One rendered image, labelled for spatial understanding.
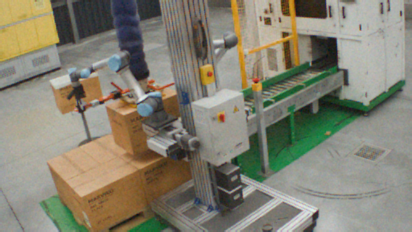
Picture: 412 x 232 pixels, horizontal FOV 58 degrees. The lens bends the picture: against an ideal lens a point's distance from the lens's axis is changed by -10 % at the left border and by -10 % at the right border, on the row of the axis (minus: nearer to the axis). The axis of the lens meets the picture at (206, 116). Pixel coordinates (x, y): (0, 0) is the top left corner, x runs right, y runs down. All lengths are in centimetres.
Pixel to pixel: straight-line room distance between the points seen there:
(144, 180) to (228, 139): 106
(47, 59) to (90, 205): 779
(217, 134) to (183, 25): 82
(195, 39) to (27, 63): 832
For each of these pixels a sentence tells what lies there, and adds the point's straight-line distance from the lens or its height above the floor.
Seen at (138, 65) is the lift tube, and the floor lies 141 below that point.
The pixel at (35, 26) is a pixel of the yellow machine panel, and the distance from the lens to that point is 1087.
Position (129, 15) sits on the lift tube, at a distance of 352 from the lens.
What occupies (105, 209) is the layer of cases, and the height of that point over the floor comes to 32.
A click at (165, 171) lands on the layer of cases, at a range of 388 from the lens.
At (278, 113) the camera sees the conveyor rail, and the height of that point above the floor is 49.
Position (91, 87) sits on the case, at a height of 85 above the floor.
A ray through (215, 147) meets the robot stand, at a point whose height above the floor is 93.
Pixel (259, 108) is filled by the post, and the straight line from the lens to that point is 399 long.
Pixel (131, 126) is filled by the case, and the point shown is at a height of 95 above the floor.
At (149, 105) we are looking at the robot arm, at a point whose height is 124.
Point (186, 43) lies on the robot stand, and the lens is 292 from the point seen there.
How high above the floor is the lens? 228
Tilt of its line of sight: 22 degrees down
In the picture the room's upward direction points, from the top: 9 degrees counter-clockwise
